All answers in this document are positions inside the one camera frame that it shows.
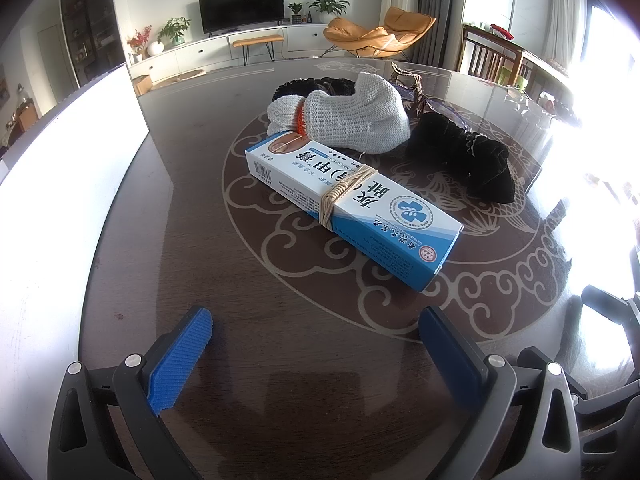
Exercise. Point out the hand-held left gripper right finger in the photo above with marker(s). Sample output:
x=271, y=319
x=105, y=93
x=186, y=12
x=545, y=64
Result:
x=445, y=355

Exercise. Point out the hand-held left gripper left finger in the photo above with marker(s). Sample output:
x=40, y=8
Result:
x=177, y=360

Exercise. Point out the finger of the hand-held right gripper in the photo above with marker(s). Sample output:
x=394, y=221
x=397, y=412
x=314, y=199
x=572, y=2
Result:
x=595, y=395
x=607, y=302

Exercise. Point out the blue and white medicine box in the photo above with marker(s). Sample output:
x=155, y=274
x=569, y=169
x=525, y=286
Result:
x=350, y=210

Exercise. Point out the large white storage box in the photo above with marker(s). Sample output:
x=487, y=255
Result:
x=65, y=185

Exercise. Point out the tan rubber band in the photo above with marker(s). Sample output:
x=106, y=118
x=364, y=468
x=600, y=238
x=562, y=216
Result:
x=345, y=191

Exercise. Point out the black velvet scrunchie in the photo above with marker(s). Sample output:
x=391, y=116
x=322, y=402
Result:
x=460, y=150

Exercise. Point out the clear acrylic holder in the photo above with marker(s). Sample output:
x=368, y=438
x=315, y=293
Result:
x=525, y=102

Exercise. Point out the white knit glove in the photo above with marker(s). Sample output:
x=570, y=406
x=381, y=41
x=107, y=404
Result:
x=360, y=110

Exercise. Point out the dark wooden chair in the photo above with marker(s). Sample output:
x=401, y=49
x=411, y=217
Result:
x=487, y=57

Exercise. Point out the cardboard box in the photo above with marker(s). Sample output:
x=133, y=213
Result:
x=142, y=85

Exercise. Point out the round tan pet bed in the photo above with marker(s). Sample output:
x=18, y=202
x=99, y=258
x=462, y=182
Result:
x=185, y=75

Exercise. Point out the white sheer curtain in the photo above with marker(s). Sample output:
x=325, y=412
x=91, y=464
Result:
x=567, y=10

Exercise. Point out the dark cloth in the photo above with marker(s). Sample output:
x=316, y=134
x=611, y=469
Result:
x=300, y=87

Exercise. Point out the white low television cabinet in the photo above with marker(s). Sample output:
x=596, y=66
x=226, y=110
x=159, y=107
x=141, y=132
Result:
x=210, y=50

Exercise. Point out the white round vase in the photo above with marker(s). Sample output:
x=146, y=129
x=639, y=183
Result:
x=155, y=48

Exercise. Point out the red flower plant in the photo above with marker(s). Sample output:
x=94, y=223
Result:
x=139, y=37

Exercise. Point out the orange lounge chair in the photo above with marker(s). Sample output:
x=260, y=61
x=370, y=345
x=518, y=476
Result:
x=380, y=35

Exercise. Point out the tan bench with metal legs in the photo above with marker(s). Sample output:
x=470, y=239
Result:
x=257, y=40

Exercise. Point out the bushy green potted plant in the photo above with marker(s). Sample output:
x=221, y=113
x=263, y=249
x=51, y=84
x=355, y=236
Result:
x=174, y=30

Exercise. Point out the grey curtain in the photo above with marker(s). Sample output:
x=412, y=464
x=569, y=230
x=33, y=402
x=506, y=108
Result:
x=442, y=0

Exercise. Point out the tall dark display cabinet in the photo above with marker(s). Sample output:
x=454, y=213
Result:
x=92, y=25

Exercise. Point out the black flat television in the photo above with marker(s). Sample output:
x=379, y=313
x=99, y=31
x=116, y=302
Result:
x=240, y=7

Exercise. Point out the small potted plant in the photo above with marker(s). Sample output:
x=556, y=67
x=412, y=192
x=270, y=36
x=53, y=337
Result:
x=295, y=12

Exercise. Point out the broad leaf potted plant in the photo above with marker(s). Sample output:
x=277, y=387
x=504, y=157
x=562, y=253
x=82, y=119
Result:
x=327, y=6

